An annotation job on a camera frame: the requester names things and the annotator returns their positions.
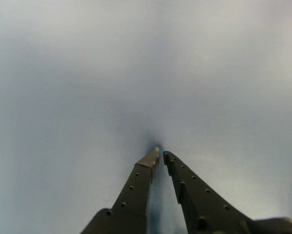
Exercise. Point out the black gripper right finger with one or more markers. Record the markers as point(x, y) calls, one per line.
point(199, 202)

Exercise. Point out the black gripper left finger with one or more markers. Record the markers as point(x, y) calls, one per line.
point(136, 190)

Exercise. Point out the grey mat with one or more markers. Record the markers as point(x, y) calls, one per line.
point(87, 73)

